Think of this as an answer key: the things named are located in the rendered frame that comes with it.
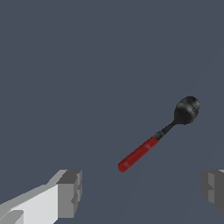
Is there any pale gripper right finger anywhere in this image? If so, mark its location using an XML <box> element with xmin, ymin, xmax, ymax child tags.
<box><xmin>200</xmin><ymin>168</ymin><xmax>224</xmax><ymax>216</ymax></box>

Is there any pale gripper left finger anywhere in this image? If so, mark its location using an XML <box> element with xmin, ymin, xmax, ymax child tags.
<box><xmin>0</xmin><ymin>169</ymin><xmax>83</xmax><ymax>224</ymax></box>

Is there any red-handled black spoon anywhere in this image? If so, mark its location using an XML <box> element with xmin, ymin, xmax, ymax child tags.
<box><xmin>117</xmin><ymin>95</ymin><xmax>201</xmax><ymax>173</ymax></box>

